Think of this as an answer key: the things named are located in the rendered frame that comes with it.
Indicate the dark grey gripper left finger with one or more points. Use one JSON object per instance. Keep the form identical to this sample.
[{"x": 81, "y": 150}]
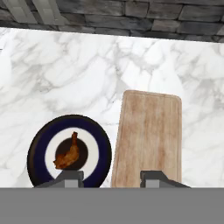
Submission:
[{"x": 70, "y": 176}]

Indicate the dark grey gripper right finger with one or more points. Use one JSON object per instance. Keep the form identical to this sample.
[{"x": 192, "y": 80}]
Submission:
[{"x": 152, "y": 176}]

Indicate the brown chicken drumstick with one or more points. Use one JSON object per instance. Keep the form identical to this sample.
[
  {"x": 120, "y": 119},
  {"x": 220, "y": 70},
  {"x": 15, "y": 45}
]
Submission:
[{"x": 70, "y": 154}]

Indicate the light wooden cutting board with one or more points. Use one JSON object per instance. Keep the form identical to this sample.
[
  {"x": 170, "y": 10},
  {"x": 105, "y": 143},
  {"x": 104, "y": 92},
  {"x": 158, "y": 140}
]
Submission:
[{"x": 148, "y": 134}]

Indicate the blue and white round plate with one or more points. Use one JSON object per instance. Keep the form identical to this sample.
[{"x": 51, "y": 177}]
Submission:
[{"x": 42, "y": 140}]

